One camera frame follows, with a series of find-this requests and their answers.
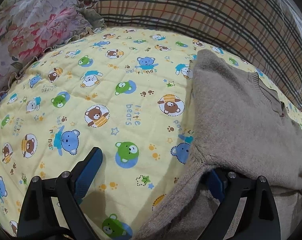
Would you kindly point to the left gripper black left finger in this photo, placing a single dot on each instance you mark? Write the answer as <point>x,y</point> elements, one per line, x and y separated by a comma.
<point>50,208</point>

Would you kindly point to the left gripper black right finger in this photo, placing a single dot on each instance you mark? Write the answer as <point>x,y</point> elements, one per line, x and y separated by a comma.
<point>259,218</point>

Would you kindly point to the beige knitted sweater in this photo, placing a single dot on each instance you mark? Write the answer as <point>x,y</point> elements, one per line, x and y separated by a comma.
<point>242,125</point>

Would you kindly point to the yellow cartoon bear bedsheet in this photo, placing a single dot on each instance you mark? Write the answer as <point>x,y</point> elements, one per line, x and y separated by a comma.
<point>127,91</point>

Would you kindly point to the floral ruffled pillow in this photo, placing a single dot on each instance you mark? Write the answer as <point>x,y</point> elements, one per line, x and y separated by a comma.
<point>29,27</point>

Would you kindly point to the plaid checkered quilt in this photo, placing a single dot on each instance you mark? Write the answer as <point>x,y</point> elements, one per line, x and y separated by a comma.
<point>266,33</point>

